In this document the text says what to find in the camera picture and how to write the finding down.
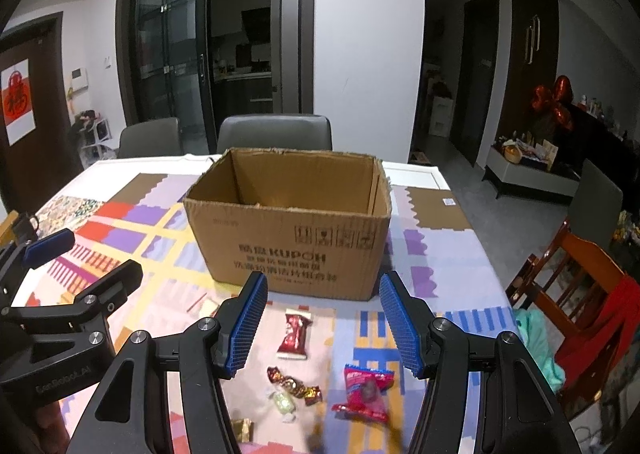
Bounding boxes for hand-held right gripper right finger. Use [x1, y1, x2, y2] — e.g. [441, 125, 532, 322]
[378, 270, 583, 454]

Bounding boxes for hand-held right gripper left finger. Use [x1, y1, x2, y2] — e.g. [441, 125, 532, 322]
[65, 270, 271, 454]

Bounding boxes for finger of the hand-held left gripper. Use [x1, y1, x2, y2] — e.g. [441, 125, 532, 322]
[0, 228, 76, 302]
[0, 259, 144, 322]

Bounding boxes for pink snack packet blue edge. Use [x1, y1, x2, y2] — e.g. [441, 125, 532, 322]
[331, 364, 396, 424]

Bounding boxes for brown cardboard box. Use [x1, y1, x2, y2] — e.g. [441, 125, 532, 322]
[183, 147, 393, 301]

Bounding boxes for red candy packet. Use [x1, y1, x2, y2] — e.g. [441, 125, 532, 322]
[276, 312, 313, 361]

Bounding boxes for colourful patterned tablecloth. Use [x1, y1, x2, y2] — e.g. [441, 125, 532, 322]
[20, 173, 518, 454]

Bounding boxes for dark brown twisted candy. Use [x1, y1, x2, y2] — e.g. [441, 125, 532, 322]
[266, 366, 323, 405]

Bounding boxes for green white wrapped candy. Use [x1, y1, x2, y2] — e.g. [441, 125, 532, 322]
[270, 390, 297, 422]

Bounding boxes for gold wrapped candy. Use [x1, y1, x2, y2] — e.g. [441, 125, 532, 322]
[230, 418, 255, 444]

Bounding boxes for white shelf rack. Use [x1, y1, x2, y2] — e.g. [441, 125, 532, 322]
[70, 109, 111, 167]

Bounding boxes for brown entrance door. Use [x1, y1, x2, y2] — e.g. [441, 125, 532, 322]
[0, 11, 83, 215]

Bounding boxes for teal cloth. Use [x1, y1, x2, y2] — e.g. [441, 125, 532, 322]
[514, 309, 566, 392]

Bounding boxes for red and white door poster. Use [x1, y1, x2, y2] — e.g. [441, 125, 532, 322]
[0, 59, 37, 145]

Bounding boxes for grey upholstered chair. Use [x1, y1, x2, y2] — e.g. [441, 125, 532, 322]
[216, 114, 333, 155]
[118, 117, 183, 159]
[567, 159, 623, 250]

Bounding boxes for white table cover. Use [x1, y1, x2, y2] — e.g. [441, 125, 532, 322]
[65, 153, 453, 215]

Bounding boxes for wooden chair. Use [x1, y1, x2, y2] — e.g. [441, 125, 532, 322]
[505, 219, 640, 385]

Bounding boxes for low grey sideboard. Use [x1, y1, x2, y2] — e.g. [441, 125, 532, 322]
[482, 144, 583, 205]

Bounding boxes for red cloth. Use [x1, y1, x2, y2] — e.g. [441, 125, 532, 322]
[555, 276, 640, 402]

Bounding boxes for white storage box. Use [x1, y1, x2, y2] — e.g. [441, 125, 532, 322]
[430, 96, 456, 137]

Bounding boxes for glass sliding door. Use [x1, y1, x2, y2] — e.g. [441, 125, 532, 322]
[116, 0, 216, 155]

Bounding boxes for dark room door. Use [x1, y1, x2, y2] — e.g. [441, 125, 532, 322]
[450, 0, 501, 167]

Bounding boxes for red foil balloons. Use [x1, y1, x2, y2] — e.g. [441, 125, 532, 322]
[532, 75, 576, 130]

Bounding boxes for grey refrigerator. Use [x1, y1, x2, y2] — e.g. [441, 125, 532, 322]
[270, 0, 316, 115]

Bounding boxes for black object with ring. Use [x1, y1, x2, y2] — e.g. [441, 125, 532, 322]
[0, 211, 40, 241]

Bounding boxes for dark wardrobe with handles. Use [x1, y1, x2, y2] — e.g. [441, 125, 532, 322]
[500, 0, 561, 140]

